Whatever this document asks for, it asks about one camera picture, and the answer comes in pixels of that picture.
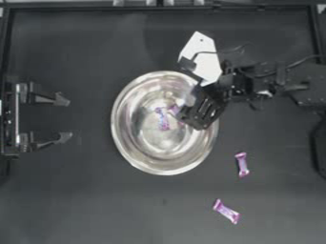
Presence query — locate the steel bowl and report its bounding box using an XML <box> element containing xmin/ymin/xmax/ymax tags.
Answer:
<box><xmin>109</xmin><ymin>70</ymin><xmax>220</xmax><ymax>176</ymax></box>

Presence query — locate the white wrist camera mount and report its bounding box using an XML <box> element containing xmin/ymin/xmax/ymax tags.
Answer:
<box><xmin>176</xmin><ymin>30</ymin><xmax>224</xmax><ymax>88</ymax></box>

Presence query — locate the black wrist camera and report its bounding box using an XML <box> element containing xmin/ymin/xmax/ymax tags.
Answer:
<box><xmin>176</xmin><ymin>58</ymin><xmax>198</xmax><ymax>73</ymax></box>

